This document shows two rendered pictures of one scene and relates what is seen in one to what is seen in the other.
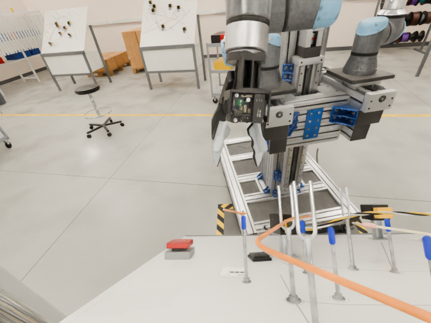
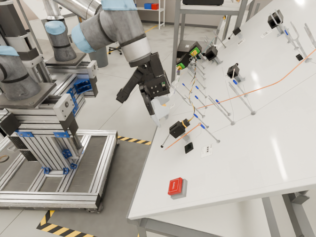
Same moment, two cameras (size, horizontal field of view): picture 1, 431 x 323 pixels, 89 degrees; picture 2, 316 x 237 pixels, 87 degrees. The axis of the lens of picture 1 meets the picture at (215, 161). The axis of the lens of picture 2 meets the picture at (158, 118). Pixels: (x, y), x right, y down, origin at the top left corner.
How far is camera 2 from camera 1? 0.51 m
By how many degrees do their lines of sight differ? 63
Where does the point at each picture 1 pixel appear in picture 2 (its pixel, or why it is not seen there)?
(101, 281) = not seen: outside the picture
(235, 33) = (144, 45)
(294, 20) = not seen: hidden behind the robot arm
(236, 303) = (238, 136)
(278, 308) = (239, 124)
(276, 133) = (68, 119)
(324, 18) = not seen: hidden behind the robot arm
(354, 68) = (66, 56)
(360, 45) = (59, 41)
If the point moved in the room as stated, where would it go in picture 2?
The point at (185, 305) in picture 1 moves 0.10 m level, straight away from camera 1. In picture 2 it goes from (244, 151) to (215, 161)
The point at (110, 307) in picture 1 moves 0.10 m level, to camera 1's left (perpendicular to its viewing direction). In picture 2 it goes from (255, 178) to (272, 225)
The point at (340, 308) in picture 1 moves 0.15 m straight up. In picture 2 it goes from (236, 112) to (251, 74)
